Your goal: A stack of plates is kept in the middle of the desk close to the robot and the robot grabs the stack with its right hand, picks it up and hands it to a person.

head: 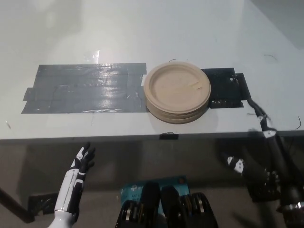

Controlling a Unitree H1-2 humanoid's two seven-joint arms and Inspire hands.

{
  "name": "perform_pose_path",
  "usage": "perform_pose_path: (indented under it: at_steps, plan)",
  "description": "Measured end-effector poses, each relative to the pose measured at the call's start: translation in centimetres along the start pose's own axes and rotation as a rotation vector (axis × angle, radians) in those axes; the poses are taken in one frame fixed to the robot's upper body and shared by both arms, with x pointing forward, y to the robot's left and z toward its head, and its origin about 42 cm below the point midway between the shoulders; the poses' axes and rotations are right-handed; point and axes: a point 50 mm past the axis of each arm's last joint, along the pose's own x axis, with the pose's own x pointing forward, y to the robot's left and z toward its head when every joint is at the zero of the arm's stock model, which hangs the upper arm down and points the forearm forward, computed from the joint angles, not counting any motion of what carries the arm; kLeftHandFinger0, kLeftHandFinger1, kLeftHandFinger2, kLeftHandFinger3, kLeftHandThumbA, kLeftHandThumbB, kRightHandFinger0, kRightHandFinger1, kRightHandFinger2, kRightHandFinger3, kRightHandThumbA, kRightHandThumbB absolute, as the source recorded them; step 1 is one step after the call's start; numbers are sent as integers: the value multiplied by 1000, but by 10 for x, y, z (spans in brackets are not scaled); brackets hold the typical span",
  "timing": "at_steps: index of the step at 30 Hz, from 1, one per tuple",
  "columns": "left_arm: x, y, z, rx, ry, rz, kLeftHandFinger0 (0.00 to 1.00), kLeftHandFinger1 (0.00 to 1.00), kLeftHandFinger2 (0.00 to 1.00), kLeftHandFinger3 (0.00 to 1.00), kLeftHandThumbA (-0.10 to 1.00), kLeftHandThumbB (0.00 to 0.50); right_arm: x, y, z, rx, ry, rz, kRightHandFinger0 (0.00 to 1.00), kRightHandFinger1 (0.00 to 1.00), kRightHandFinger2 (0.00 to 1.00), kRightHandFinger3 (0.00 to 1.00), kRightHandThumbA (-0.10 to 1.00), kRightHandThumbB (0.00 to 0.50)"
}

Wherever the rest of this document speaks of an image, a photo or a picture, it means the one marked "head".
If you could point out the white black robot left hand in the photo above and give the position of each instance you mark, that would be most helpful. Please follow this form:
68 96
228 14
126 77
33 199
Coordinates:
80 171

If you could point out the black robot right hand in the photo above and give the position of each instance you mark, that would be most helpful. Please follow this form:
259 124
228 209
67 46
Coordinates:
261 175

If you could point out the stack of beige paper plates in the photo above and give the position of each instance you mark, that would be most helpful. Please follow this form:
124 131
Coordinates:
177 95

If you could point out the black tape patch on floor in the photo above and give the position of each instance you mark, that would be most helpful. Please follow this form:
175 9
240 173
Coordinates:
42 203
263 193

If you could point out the teal printed box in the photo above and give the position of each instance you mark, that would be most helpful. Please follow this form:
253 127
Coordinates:
133 190

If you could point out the dark table leg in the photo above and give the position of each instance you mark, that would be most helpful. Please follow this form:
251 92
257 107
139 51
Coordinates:
16 205

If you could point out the small black tape on table edge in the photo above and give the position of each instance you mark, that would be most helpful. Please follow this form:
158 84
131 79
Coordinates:
168 136

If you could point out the black tape patch on table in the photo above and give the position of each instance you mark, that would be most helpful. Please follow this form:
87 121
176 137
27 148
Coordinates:
225 88

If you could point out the grey duct tape patch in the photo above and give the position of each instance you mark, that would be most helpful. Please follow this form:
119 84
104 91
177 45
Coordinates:
88 88

